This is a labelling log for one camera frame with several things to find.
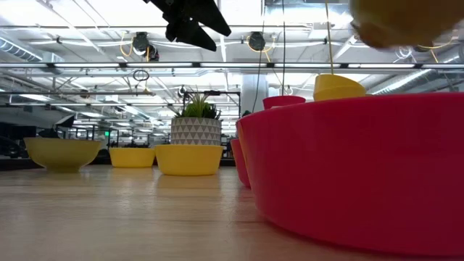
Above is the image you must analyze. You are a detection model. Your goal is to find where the long ceiling light bar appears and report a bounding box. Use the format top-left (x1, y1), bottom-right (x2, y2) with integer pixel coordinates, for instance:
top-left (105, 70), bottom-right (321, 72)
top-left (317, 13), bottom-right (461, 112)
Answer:
top-left (0, 62), bottom-right (464, 70)

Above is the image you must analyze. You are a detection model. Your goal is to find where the yellow plastic mini bowl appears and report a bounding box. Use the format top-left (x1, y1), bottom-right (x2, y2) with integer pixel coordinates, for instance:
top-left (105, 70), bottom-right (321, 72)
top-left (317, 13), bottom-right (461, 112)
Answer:
top-left (108, 146), bottom-right (157, 169)
top-left (154, 144), bottom-right (225, 177)
top-left (312, 73), bottom-right (368, 102)

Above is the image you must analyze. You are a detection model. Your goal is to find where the speckled terrazzo mini bowl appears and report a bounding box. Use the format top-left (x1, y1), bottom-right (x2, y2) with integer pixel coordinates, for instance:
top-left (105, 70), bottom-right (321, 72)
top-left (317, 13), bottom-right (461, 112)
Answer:
top-left (23, 136), bottom-right (102, 173)
top-left (349, 0), bottom-right (464, 51)

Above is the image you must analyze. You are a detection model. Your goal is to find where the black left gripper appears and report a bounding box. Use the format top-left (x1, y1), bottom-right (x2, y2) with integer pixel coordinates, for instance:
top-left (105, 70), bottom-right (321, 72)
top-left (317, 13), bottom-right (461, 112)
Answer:
top-left (143, 0), bottom-right (232, 52)

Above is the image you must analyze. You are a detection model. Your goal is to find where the red plastic mini bowl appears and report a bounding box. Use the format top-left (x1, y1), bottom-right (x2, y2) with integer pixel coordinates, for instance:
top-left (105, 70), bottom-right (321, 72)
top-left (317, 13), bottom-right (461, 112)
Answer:
top-left (235, 92), bottom-right (464, 259)
top-left (262, 95), bottom-right (307, 111)
top-left (230, 137), bottom-right (252, 189)

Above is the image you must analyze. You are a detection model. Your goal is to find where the succulent in triangle-pattern pot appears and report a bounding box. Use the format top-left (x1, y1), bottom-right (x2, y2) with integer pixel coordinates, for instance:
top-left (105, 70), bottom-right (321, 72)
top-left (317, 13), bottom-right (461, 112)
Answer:
top-left (170, 90), bottom-right (223, 146)

